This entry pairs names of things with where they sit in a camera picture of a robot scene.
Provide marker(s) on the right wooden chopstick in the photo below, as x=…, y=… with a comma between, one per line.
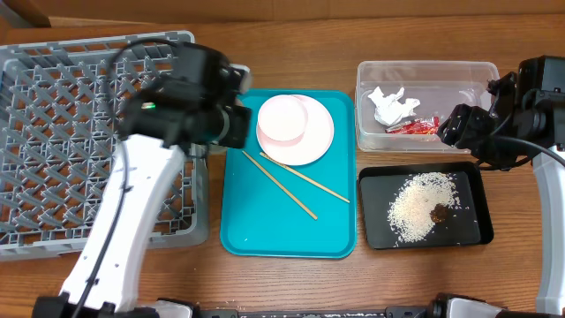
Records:
x=305, y=178

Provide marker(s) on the clear plastic waste bin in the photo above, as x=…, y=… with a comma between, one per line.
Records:
x=439, y=85

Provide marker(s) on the red snack wrapper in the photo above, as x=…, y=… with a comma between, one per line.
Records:
x=425, y=125

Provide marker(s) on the brown food scrap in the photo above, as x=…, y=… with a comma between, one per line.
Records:
x=439, y=213

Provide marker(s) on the pile of white rice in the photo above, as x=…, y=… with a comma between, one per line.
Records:
x=409, y=213

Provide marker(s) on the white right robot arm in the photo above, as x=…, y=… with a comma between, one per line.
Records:
x=525, y=124

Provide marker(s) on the small pink bowl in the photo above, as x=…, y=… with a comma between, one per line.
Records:
x=282, y=118

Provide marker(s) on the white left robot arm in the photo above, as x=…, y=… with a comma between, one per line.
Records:
x=196, y=104

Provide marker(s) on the crumpled white tissue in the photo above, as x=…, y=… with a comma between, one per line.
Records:
x=388, y=108

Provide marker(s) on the left wooden chopstick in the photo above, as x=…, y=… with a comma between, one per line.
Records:
x=280, y=185

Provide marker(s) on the large white round plate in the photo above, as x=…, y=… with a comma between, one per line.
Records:
x=311, y=145

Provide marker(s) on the black rail at table edge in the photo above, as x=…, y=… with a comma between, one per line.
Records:
x=443, y=306

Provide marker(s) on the grey round bowl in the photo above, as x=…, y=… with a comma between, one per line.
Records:
x=206, y=150

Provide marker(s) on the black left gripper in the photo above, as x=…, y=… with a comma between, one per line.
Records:
x=243, y=117

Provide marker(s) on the wooden chopstick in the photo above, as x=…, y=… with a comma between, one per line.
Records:
x=305, y=178
x=280, y=185

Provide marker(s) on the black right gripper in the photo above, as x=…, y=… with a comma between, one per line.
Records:
x=462, y=128

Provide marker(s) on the teal plastic serving tray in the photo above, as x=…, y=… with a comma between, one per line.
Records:
x=259, y=219

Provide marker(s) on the grey plastic dish rack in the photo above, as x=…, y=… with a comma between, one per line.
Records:
x=57, y=139

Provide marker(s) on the black plastic tray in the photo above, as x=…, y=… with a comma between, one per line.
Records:
x=469, y=225

